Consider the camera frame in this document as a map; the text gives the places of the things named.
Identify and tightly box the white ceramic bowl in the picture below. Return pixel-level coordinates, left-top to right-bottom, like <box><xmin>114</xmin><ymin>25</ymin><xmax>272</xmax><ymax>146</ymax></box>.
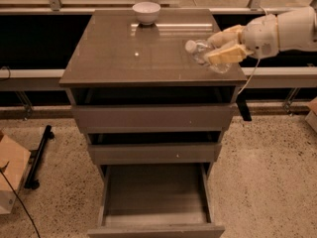
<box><xmin>132</xmin><ymin>2</ymin><xmax>160</xmax><ymax>25</ymax></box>

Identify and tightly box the cardboard box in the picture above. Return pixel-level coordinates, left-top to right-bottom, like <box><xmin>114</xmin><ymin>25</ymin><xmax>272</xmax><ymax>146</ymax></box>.
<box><xmin>0</xmin><ymin>132</ymin><xmax>31</xmax><ymax>214</ymax></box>
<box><xmin>305</xmin><ymin>97</ymin><xmax>317</xmax><ymax>133</ymax></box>

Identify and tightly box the metal railing frame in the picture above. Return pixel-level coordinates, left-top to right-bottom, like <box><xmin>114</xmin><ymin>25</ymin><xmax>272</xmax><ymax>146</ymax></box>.
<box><xmin>0</xmin><ymin>0</ymin><xmax>317</xmax><ymax>90</ymax></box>

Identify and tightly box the white cable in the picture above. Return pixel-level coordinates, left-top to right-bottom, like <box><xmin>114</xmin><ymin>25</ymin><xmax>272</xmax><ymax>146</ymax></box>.
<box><xmin>237</xmin><ymin>6</ymin><xmax>269</xmax><ymax>96</ymax></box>

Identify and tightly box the grey bottom drawer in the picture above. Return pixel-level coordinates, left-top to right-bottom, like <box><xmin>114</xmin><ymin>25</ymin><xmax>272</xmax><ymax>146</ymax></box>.
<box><xmin>88</xmin><ymin>164</ymin><xmax>225</xmax><ymax>238</ymax></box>

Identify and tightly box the grey drawer cabinet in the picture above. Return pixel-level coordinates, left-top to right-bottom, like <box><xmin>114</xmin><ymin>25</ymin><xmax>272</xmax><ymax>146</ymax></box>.
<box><xmin>58</xmin><ymin>7</ymin><xmax>249</xmax><ymax>238</ymax></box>

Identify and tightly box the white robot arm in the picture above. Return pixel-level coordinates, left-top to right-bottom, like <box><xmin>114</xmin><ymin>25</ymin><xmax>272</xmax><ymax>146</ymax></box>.
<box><xmin>204</xmin><ymin>6</ymin><xmax>317</xmax><ymax>64</ymax></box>

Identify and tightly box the grey top drawer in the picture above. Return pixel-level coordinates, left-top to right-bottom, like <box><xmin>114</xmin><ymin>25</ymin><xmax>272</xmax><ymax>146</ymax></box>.
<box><xmin>70</xmin><ymin>86</ymin><xmax>238</xmax><ymax>134</ymax></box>

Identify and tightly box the grey middle drawer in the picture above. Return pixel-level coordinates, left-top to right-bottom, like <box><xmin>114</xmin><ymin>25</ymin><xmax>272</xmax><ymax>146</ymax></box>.
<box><xmin>88</xmin><ymin>131</ymin><xmax>222</xmax><ymax>165</ymax></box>

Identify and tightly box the black cable left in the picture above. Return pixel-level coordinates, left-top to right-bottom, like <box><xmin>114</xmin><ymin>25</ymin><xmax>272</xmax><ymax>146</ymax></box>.
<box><xmin>0</xmin><ymin>167</ymin><xmax>43</xmax><ymax>238</ymax></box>

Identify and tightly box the grey drawer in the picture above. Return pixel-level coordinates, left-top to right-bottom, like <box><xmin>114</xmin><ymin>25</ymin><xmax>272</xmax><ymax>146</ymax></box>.
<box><xmin>88</xmin><ymin>131</ymin><xmax>222</xmax><ymax>165</ymax></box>
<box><xmin>88</xmin><ymin>164</ymin><xmax>225</xmax><ymax>238</ymax></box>
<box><xmin>70</xmin><ymin>86</ymin><xmax>238</xmax><ymax>134</ymax></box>

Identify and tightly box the cardboard box left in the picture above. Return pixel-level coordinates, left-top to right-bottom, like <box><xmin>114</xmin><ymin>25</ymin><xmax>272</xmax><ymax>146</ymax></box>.
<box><xmin>0</xmin><ymin>132</ymin><xmax>31</xmax><ymax>214</ymax></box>

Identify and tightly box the clear plastic water bottle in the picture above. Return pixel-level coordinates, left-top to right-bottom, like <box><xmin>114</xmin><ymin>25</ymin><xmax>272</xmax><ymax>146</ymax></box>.
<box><xmin>184</xmin><ymin>40</ymin><xmax>232</xmax><ymax>73</ymax></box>

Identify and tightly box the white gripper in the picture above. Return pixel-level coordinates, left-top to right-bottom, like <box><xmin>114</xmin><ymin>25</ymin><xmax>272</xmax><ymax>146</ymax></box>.
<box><xmin>207</xmin><ymin>14</ymin><xmax>279</xmax><ymax>64</ymax></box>

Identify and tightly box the cardboard box right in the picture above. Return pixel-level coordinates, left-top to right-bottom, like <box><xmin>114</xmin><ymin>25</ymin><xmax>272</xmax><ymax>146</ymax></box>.
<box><xmin>305</xmin><ymin>97</ymin><xmax>317</xmax><ymax>133</ymax></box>

